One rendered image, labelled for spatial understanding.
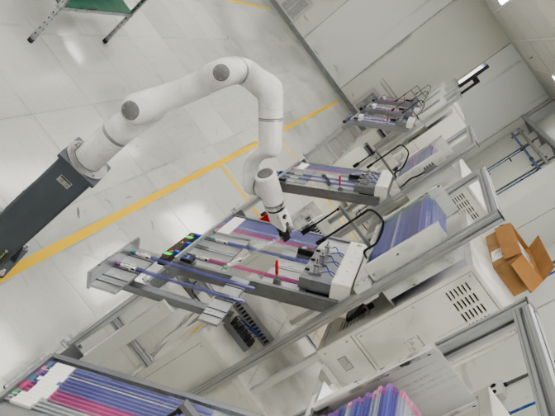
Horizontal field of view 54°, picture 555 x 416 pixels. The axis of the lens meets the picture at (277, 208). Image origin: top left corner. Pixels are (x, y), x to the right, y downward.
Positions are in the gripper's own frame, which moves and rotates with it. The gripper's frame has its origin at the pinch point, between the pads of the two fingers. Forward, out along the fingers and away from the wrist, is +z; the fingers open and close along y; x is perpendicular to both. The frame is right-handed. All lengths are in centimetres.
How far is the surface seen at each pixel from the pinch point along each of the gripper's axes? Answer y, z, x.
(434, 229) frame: -50, -7, -32
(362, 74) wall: 580, 334, -567
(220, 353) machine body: 8, 42, 43
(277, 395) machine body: -5, 75, 31
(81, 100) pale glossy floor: 222, -4, 3
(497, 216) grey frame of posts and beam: -66, -12, -44
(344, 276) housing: -21.2, 18.0, -9.6
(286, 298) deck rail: -11.5, 18.0, 13.4
